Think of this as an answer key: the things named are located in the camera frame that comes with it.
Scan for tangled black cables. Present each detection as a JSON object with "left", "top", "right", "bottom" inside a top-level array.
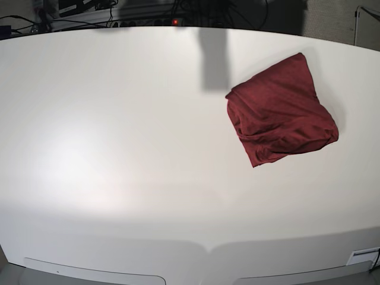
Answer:
[{"left": 166, "top": 0, "right": 268, "bottom": 28}]

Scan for white wall socket plate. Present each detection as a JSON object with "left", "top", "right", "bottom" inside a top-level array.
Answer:
[{"left": 346, "top": 248, "right": 379, "bottom": 265}]

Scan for dark red long-sleeve shirt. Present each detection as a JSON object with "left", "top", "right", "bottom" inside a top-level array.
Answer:
[{"left": 226, "top": 53, "right": 339, "bottom": 167}]

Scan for black power strip red switch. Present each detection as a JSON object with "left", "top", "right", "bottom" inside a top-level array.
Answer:
[{"left": 110, "top": 18, "right": 184, "bottom": 28}]

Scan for white metal stand frame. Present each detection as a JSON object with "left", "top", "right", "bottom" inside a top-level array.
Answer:
[{"left": 353, "top": 5, "right": 380, "bottom": 46}]

